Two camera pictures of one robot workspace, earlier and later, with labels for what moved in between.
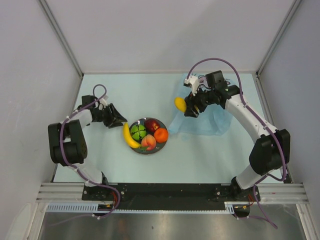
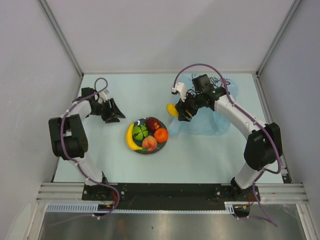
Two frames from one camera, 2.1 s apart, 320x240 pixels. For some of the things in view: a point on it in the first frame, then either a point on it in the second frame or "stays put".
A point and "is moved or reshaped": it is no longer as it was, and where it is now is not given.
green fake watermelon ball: x=138 y=131 stays put
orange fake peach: x=148 y=142 stays put
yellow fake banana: x=128 y=137 is moved or reshaped
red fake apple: x=151 y=125 stays put
